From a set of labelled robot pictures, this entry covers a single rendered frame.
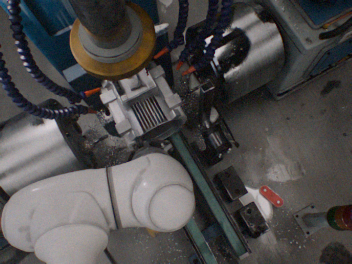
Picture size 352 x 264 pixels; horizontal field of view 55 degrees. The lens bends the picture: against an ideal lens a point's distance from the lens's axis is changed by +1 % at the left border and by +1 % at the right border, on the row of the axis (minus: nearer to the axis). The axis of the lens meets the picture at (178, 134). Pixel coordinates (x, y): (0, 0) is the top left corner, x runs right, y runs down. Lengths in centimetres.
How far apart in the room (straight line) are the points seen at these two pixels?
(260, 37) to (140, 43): 36
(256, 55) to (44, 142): 58
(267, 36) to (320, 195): 57
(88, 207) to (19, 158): 42
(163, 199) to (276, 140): 79
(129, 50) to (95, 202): 32
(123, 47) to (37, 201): 34
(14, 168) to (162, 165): 48
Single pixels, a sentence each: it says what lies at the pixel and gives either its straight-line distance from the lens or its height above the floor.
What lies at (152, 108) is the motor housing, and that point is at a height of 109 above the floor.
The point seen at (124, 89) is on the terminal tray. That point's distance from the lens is 92.
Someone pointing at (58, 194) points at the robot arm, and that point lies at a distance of 53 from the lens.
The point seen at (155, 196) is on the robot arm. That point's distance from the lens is 48.
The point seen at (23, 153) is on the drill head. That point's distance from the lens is 90.
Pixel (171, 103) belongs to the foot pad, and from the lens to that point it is 94.
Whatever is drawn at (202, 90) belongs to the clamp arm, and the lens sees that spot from 76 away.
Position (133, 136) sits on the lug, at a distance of 91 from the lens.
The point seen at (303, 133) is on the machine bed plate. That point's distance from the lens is 125.
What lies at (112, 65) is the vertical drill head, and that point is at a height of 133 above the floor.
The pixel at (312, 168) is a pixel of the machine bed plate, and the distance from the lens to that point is 124.
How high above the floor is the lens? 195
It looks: 75 degrees down
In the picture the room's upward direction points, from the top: 8 degrees counter-clockwise
